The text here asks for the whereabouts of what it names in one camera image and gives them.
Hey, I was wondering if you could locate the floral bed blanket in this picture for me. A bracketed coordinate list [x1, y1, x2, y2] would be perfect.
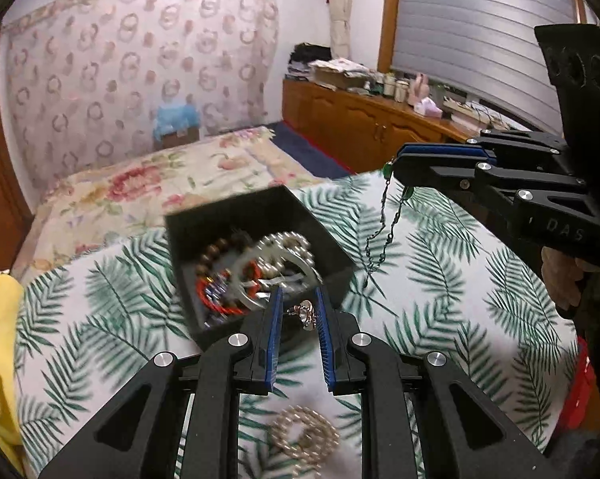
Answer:
[11, 126, 331, 285]

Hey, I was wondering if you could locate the grey window blind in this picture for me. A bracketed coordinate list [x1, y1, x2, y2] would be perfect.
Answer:
[392, 0, 587, 133]

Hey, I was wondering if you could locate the brown wooden bead bracelet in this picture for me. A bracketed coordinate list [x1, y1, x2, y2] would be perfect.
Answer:
[196, 239, 251, 280]

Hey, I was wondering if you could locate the red cloth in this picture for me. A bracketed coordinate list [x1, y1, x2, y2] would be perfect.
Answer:
[562, 342, 600, 427]

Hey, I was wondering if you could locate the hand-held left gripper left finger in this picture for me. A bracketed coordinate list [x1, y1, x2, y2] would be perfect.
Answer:
[38, 287, 286, 479]

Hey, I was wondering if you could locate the wooden sideboard cabinet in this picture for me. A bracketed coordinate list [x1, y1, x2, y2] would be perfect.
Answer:
[281, 77, 480, 175]

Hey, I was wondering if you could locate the green bead chain necklace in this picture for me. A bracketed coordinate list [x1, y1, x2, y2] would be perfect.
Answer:
[365, 160, 413, 290]

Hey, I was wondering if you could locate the dark blue bedsheet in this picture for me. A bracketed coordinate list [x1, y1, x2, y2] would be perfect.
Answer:
[270, 121, 355, 178]

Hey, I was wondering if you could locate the blue plastic bag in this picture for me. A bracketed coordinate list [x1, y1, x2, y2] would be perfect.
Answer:
[153, 102, 202, 141]

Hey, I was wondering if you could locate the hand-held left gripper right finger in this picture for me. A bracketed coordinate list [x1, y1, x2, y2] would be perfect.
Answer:
[314, 287, 563, 479]

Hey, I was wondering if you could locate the small silver ring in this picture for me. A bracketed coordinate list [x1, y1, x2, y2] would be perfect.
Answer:
[286, 299, 317, 331]

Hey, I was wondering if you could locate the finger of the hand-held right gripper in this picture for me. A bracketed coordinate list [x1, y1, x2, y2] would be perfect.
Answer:
[394, 156, 600, 263]
[399, 130, 577, 173]

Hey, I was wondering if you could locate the red bead bracelet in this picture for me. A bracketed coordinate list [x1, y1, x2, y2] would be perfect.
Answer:
[195, 259, 261, 317]

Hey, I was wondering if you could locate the yellow plush pillow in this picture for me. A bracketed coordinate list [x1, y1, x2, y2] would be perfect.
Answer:
[0, 270, 26, 475]

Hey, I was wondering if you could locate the pale jade bangle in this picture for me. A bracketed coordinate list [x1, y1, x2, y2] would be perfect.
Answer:
[230, 247, 323, 310]

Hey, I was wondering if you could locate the pearl bead bracelet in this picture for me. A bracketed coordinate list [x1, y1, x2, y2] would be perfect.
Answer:
[269, 406, 341, 470]

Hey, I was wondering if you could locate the cream window curtain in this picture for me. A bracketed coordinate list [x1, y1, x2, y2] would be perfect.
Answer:
[325, 0, 358, 58]

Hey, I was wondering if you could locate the box of folded cloths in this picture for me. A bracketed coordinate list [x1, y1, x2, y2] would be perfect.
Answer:
[310, 59, 371, 91]

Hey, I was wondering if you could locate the ring patterned curtain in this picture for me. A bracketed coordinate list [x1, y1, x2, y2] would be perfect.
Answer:
[1, 0, 281, 205]

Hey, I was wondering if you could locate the silver bangle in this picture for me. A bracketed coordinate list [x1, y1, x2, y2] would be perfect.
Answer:
[260, 267, 323, 293]

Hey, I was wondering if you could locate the stack of dark clothes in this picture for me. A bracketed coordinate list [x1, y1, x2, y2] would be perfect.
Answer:
[286, 44, 333, 81]

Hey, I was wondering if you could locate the leaf print tablecloth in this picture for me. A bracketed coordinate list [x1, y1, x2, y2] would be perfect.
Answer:
[13, 170, 580, 479]

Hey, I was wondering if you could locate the purple bead bracelet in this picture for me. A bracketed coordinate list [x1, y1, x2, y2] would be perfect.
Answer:
[203, 279, 231, 305]

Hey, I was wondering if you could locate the wooden window frame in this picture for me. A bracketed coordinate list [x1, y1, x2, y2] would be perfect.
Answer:
[377, 0, 403, 73]

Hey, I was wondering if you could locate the white pearl necklace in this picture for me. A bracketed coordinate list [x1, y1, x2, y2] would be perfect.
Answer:
[253, 232, 315, 280]

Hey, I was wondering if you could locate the row of cosmetic bottles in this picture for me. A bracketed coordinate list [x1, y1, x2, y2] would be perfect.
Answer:
[365, 72, 411, 101]

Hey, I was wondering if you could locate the black box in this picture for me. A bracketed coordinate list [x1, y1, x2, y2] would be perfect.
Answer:
[164, 184, 357, 351]

